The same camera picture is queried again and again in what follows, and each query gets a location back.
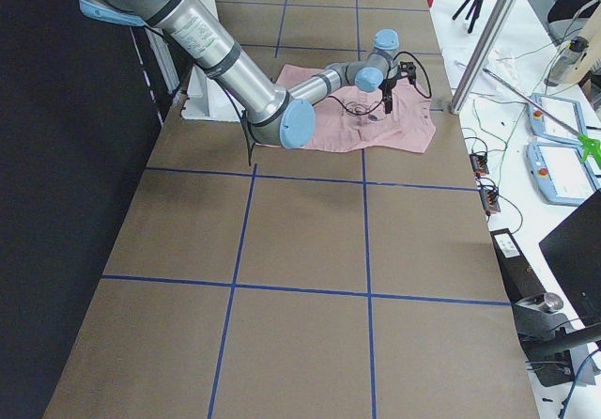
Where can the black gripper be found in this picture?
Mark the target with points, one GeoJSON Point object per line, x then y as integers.
{"type": "Point", "coordinates": [389, 86]}

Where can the pink Snoopy t-shirt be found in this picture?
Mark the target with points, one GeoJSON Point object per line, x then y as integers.
{"type": "Point", "coordinates": [353, 119]}

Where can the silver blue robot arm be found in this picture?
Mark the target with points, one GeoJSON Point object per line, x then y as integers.
{"type": "Point", "coordinates": [274, 115]}

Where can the upper orange black connector block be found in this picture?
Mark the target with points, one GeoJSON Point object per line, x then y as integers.
{"type": "Point", "coordinates": [478, 164]}

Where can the orange black connector block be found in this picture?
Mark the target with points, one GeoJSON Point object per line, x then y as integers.
{"type": "Point", "coordinates": [478, 164]}
{"type": "Point", "coordinates": [490, 200]}

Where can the lower orange black connector block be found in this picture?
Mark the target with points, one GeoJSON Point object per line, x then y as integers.
{"type": "Point", "coordinates": [490, 200]}

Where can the upper blue teach pendant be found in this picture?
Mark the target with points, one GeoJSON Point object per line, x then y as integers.
{"type": "Point", "coordinates": [567, 111]}

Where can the blue teach pendant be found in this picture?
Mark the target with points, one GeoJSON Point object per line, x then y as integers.
{"type": "Point", "coordinates": [560, 176]}
{"type": "Point", "coordinates": [567, 111]}

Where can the lower blue teach pendant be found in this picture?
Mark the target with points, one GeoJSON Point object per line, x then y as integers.
{"type": "Point", "coordinates": [560, 176]}

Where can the green plastic clamp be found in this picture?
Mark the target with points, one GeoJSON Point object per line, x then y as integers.
{"type": "Point", "coordinates": [591, 148]}

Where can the black box with white label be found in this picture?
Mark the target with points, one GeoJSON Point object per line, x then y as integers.
{"type": "Point", "coordinates": [519, 279]}

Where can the grey metal clamp stand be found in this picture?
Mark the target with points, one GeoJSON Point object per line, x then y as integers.
{"type": "Point", "coordinates": [556, 351]}

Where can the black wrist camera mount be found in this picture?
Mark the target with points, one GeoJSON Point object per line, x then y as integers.
{"type": "Point", "coordinates": [407, 70]}

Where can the black camera tripod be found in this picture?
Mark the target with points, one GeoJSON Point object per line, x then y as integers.
{"type": "Point", "coordinates": [472, 14]}

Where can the aluminium frame post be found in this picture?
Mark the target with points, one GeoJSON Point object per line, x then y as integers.
{"type": "Point", "coordinates": [494, 25]}

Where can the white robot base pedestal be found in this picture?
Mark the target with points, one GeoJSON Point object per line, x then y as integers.
{"type": "Point", "coordinates": [202, 104]}

